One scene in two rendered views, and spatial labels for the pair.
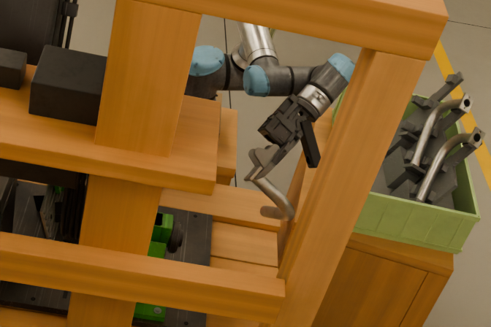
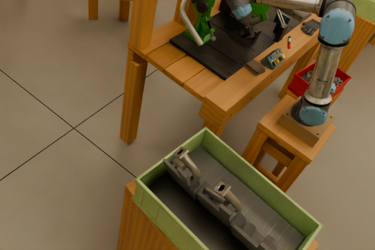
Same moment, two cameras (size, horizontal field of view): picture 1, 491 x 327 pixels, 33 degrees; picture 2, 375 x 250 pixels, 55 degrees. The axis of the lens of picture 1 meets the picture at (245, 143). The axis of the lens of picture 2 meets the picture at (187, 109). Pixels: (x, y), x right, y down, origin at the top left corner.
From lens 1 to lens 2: 2.87 m
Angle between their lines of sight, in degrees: 84
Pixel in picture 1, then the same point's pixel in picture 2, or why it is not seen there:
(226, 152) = (273, 126)
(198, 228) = (221, 69)
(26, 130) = not seen: outside the picture
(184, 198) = (241, 76)
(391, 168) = not seen: hidden behind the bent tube
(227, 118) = (304, 148)
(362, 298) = not seen: hidden behind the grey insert
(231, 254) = (201, 74)
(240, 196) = (232, 95)
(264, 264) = (188, 80)
